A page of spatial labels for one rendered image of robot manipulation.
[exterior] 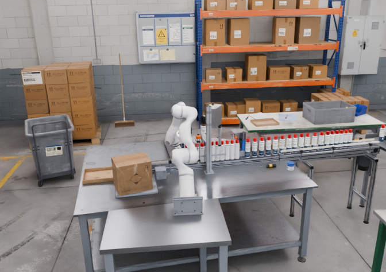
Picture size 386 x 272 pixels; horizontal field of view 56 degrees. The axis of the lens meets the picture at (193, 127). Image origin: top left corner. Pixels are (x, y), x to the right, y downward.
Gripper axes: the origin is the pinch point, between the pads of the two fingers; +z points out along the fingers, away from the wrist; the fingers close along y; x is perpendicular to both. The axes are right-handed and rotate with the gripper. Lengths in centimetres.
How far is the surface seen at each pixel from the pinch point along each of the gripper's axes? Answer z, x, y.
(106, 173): -15, 74, 6
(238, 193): 23, -32, -62
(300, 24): 2, -309, 339
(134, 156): -33, 38, -27
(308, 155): 53, -122, -6
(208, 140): -13.0, -29.4, -15.8
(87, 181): -23, 88, -13
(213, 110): -39, -44, -17
